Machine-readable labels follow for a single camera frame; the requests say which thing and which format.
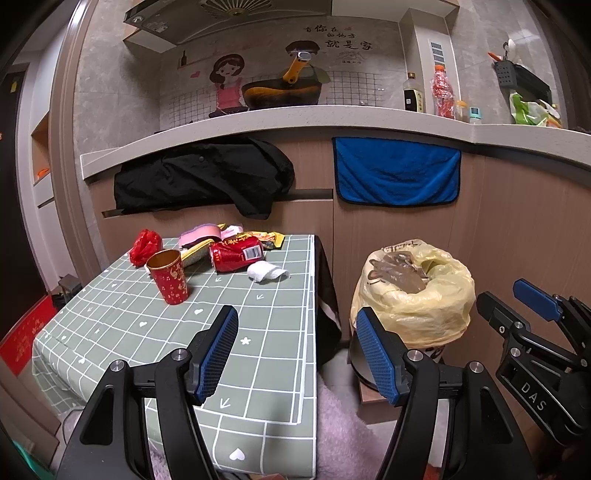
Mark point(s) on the yellow snack wrapper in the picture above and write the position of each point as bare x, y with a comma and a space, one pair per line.
269, 240

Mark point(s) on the red paper cup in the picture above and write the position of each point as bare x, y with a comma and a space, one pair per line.
165, 268

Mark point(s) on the red wrapper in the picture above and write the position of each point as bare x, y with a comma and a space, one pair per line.
146, 244

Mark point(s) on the red filled plastic bottle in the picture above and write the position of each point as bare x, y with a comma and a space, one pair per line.
443, 94

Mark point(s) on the white tissue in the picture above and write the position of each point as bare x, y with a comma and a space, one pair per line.
263, 271

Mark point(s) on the small clear jar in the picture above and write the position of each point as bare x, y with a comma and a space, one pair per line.
462, 111

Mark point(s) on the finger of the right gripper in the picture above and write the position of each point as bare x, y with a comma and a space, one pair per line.
503, 319
537, 300

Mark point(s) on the range hood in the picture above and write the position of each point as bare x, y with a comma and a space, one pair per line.
181, 21

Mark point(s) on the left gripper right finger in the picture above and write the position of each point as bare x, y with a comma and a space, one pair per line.
384, 353

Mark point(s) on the small teal jar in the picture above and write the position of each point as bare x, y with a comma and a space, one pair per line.
475, 116

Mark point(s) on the pink purple sponge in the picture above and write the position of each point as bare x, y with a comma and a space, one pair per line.
198, 234

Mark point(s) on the dark sauce bottle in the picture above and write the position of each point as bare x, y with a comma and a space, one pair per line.
413, 94

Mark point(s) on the blue towel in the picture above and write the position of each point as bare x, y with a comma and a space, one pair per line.
395, 173

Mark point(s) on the pink candy wrapper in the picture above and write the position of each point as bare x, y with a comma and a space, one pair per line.
229, 231

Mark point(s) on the lilac fluffy cloth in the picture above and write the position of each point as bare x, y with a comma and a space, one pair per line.
347, 448

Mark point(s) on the grey countertop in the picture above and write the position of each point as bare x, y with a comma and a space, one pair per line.
566, 145

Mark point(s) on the green grid tablecloth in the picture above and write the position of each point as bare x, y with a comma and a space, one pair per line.
262, 418

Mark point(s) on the crushed red can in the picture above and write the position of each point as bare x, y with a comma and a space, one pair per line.
235, 253

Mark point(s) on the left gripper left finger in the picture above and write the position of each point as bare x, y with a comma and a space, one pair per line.
209, 351

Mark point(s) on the green plastic bag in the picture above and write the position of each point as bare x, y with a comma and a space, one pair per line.
534, 113

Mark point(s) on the black utensil rack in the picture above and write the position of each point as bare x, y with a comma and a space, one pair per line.
514, 77

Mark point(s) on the black jacket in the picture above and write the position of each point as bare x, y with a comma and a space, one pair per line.
239, 170

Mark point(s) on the yellow trash bag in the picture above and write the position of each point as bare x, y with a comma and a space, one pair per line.
418, 291

